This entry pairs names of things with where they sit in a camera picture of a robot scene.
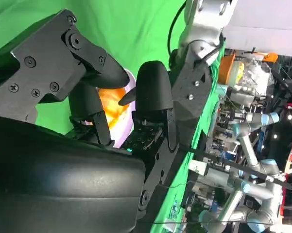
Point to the orange bin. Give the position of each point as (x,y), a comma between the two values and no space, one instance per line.
(227,70)

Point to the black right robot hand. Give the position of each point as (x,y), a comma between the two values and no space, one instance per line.
(63,174)

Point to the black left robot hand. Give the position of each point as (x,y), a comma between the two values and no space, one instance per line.
(127,97)

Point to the lilac plate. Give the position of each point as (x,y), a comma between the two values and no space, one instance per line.
(126,126)

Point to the orange and white toy bread roll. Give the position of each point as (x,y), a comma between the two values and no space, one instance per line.
(113,104)

